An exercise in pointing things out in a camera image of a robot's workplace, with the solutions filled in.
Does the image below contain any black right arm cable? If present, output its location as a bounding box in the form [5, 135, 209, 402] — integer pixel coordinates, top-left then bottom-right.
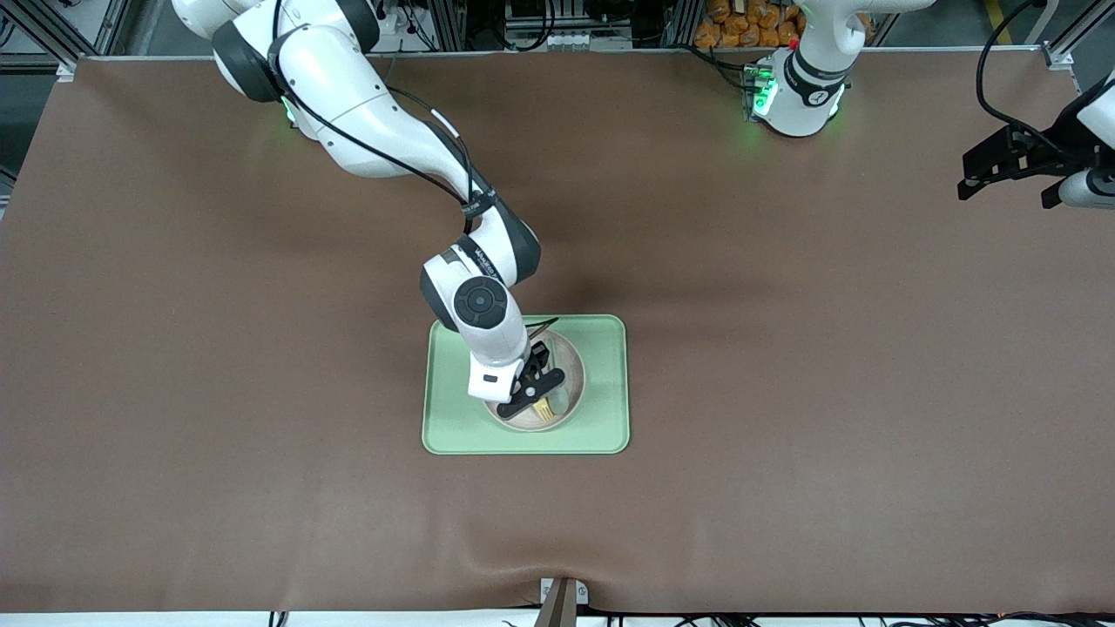
[270, 0, 560, 349]

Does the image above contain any white power strip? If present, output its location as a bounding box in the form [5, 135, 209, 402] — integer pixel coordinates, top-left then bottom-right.
[379, 0, 419, 36]

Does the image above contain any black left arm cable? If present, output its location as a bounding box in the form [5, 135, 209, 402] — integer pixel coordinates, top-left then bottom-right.
[976, 0, 1048, 145]

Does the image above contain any orange packaged goods pile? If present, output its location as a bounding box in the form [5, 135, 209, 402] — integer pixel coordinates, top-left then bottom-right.
[694, 0, 875, 49]

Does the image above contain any beige round plate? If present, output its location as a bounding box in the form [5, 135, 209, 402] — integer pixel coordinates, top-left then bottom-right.
[483, 329, 587, 433]

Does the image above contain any light green rectangular tray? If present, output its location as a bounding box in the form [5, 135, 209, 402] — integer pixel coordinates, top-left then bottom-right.
[422, 314, 630, 455]

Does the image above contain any white terminal strip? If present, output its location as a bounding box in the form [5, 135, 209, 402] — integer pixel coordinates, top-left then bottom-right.
[505, 30, 632, 51]

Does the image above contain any aluminium frame strut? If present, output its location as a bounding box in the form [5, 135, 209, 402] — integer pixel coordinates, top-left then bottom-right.
[1041, 0, 1115, 71]
[0, 0, 132, 79]

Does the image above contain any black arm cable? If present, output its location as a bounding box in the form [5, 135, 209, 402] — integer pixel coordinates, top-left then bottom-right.
[270, 0, 560, 349]
[976, 0, 1048, 145]

